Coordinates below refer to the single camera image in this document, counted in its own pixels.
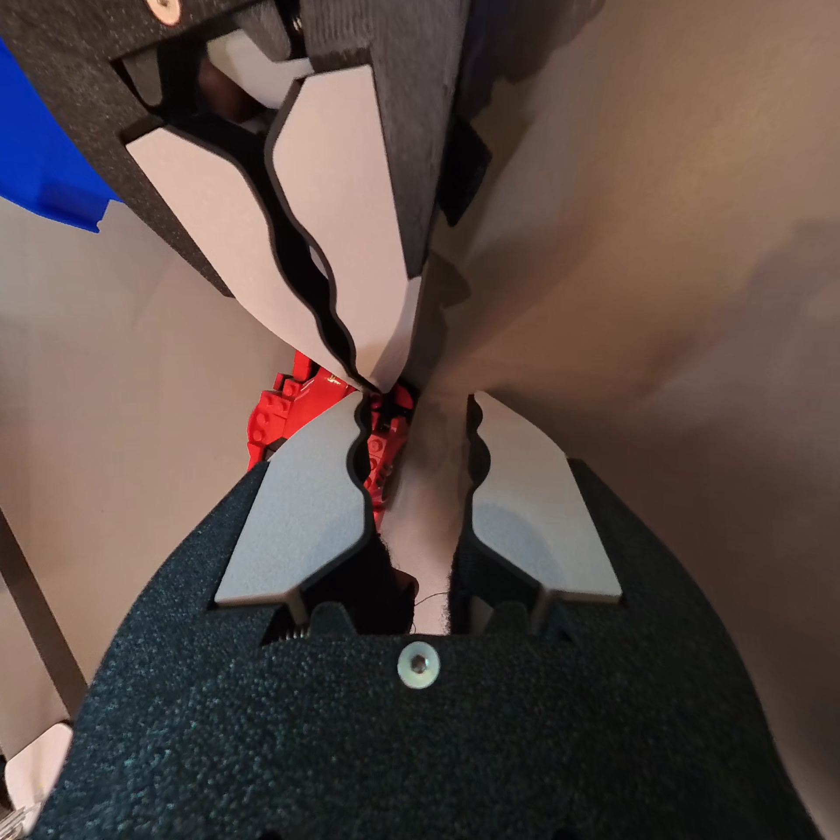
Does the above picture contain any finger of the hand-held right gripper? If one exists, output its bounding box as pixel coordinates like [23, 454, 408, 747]
[123, 112, 378, 395]
[264, 63, 425, 396]

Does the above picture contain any red lego car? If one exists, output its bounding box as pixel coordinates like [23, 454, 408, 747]
[246, 351, 417, 526]

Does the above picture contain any white desk lamp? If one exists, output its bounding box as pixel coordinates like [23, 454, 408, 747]
[5, 721, 74, 818]

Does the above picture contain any blue plastic bin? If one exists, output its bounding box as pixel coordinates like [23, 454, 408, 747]
[0, 36, 114, 235]

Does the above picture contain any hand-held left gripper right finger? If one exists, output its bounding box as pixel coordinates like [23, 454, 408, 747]
[457, 390, 624, 627]

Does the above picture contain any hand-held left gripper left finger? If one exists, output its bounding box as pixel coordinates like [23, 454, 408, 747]
[212, 392, 378, 627]

